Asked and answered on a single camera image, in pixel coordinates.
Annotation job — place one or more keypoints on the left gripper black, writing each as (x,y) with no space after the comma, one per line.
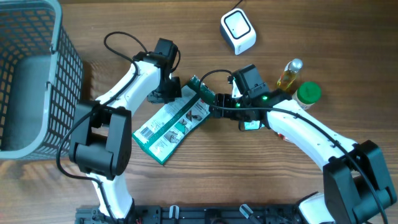
(174,89)

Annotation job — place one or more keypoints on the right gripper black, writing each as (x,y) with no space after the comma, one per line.
(223,100)

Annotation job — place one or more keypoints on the teal toothbrush package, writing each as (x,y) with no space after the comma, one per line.
(250,126)

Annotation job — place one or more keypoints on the red white Kleenex tissue pack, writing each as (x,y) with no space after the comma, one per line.
(284,138)

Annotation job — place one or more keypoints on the green white sponge package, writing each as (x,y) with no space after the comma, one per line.
(164,132)

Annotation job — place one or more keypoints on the clear Vim dish soap bottle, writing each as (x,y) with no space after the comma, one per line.
(287,81)

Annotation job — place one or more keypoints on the green lid white jar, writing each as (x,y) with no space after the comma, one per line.
(307,94)

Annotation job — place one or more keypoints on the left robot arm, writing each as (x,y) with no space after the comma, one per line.
(100,138)

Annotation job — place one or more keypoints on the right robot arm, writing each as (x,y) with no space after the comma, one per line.
(356,182)

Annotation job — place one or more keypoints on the white barcode scanner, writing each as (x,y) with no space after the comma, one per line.
(237,31)

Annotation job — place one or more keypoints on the grey plastic shopping basket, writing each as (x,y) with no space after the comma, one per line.
(41,79)

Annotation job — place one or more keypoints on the black mounting rail base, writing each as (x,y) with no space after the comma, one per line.
(279,213)

